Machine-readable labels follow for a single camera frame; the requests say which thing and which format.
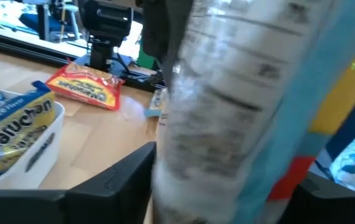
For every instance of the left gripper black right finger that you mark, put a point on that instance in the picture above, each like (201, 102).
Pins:
(330, 205)

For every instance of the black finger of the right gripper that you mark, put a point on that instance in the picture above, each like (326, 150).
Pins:
(165, 28)

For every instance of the red beef noodle pack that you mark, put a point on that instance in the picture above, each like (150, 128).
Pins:
(84, 88)

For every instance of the green object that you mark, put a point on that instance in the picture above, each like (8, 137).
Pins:
(144, 57)

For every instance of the white plastic bin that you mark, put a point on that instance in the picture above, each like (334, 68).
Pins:
(12, 175)

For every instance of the black aluminium table frame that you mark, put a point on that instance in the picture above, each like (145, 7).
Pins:
(25, 51)

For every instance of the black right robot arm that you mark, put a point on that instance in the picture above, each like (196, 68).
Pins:
(106, 18)

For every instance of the black metal desk frame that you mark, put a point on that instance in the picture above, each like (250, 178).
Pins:
(44, 21)

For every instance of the yellow ramen packets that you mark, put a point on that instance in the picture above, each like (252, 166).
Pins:
(15, 124)

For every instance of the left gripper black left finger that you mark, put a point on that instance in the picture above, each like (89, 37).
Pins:
(118, 186)

